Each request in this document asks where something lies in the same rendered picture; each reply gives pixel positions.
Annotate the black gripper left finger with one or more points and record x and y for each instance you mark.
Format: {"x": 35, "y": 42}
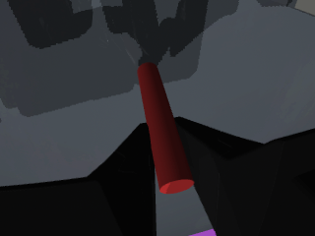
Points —
{"x": 117, "y": 199}

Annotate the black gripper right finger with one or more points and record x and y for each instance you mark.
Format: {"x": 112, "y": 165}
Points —
{"x": 241, "y": 183}

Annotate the red peg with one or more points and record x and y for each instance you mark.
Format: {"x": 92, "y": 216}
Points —
{"x": 171, "y": 163}

